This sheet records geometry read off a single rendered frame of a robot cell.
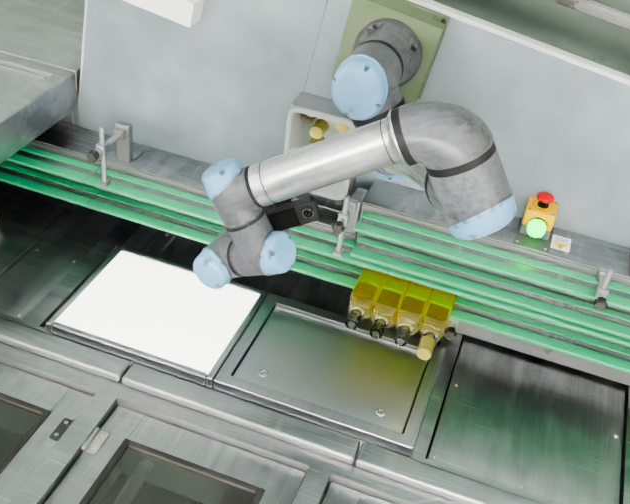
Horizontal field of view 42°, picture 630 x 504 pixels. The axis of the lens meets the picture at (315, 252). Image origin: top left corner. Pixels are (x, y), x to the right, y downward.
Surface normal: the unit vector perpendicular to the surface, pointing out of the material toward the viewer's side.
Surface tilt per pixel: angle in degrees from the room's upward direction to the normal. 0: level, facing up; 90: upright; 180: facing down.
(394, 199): 90
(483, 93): 0
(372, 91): 8
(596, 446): 90
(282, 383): 91
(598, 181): 0
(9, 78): 90
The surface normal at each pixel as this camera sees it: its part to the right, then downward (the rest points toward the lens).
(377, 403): 0.11, -0.79
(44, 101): 0.94, 0.28
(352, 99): -0.40, 0.44
